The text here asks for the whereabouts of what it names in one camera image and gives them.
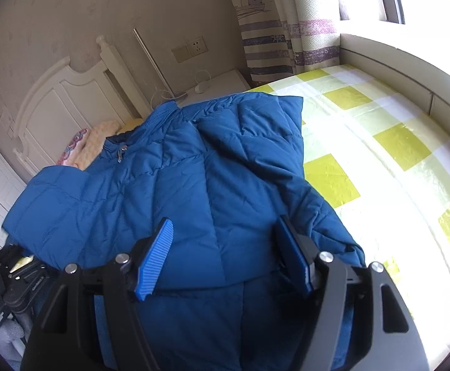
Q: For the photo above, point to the patterned striped curtain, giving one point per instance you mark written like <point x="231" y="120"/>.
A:
<point x="281" y="38"/>

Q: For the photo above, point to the white charger with cable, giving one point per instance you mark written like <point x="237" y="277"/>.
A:
<point x="202" y="79"/>

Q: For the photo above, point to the white nightstand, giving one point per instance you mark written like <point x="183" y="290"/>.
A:
<point x="226" y="84"/>

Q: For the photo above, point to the white wooden headboard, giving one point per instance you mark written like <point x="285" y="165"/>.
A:
<point x="64" y="101"/>

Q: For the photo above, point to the yellow white checkered bedspread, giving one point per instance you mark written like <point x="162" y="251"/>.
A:
<point x="384" y="166"/>

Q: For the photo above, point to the colourful patterned pillow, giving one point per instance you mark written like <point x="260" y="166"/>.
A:
<point x="73" y="148"/>

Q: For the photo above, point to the pink beige pillow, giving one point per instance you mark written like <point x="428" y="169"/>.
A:
<point x="94" y="143"/>

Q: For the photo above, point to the wall power socket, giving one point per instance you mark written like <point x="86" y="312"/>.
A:
<point x="190" y="49"/>

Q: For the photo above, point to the blue quilted puffer jacket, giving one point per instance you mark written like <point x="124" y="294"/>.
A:
<point x="222" y="171"/>

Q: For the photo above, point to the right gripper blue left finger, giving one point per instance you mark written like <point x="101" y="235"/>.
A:
<point x="127" y="280"/>

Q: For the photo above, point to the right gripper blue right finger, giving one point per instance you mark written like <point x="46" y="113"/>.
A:
<point x="311" y="269"/>

